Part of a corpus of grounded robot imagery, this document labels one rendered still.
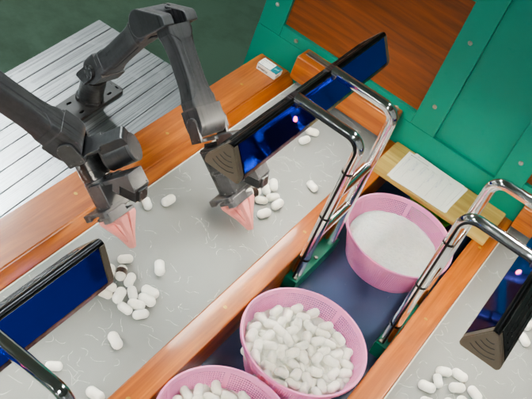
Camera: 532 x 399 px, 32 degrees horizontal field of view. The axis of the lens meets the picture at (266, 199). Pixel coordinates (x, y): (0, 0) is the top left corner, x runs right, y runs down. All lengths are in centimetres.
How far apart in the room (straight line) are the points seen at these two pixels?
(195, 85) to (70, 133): 35
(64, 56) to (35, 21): 127
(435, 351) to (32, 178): 96
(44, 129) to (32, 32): 198
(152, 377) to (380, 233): 74
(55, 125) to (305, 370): 68
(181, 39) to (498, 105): 79
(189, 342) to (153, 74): 94
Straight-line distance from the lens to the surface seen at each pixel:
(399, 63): 239
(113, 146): 177
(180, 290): 191
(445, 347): 207
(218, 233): 205
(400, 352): 197
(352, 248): 215
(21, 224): 192
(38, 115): 173
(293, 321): 196
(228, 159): 170
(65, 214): 195
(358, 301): 214
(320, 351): 192
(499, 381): 209
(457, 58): 230
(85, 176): 181
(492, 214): 240
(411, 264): 220
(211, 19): 406
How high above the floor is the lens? 217
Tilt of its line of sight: 41 degrees down
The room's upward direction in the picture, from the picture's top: 24 degrees clockwise
